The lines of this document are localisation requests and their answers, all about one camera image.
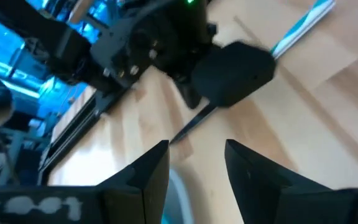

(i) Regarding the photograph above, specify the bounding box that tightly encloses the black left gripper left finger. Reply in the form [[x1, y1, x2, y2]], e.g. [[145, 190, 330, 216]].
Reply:
[[97, 139, 170, 224]]

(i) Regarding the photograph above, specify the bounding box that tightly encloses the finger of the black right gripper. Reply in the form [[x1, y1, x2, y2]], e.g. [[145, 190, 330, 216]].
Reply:
[[168, 103, 219, 145], [177, 79, 204, 110]]

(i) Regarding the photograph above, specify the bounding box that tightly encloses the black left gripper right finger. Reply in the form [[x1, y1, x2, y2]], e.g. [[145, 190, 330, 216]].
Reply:
[[224, 139, 334, 224]]

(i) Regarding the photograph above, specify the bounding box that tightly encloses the grey plastic tray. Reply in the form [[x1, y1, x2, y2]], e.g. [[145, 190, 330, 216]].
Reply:
[[162, 169, 196, 224]]

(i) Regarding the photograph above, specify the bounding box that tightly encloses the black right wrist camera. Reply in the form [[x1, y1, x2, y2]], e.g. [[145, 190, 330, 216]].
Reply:
[[191, 41, 277, 108]]

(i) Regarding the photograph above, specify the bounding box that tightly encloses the black aluminium table frame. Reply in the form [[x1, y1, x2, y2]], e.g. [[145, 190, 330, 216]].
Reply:
[[37, 90, 105, 187]]

